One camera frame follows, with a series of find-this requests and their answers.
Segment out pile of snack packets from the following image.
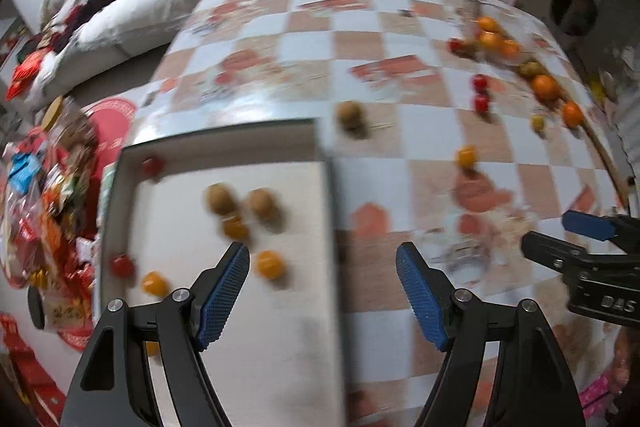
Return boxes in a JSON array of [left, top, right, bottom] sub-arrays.
[[0, 97, 101, 290]]

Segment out dark clothes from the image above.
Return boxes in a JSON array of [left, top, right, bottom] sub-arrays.
[[52, 0, 123, 54]]

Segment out clear glass bowl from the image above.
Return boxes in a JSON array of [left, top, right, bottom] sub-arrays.
[[457, 0, 526, 65]]

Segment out round black red object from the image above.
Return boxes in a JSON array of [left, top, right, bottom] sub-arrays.
[[550, 0, 599, 36]]

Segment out red round mat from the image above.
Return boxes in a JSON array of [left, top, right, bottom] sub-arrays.
[[57, 96, 140, 353]]

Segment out red packet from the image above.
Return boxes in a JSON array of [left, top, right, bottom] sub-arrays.
[[6, 51, 48, 102]]

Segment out clear plastic bag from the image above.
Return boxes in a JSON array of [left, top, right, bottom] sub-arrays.
[[587, 57, 626, 108]]

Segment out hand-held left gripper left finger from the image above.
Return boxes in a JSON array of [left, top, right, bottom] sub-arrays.
[[67, 241, 251, 427]]

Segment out small orange tomato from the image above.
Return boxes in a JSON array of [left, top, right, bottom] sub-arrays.
[[255, 249, 287, 279], [221, 216, 251, 240], [141, 272, 170, 298]]

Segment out long wooden strip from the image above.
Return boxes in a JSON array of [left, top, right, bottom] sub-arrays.
[[582, 127, 633, 208]]

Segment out white box with grey rim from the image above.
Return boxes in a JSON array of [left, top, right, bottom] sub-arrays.
[[97, 118, 353, 427]]

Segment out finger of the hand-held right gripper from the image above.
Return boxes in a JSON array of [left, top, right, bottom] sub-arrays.
[[562, 210, 640, 242], [521, 231, 591, 275]]

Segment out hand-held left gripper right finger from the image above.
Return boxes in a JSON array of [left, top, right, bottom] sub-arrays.
[[395, 242, 586, 427]]

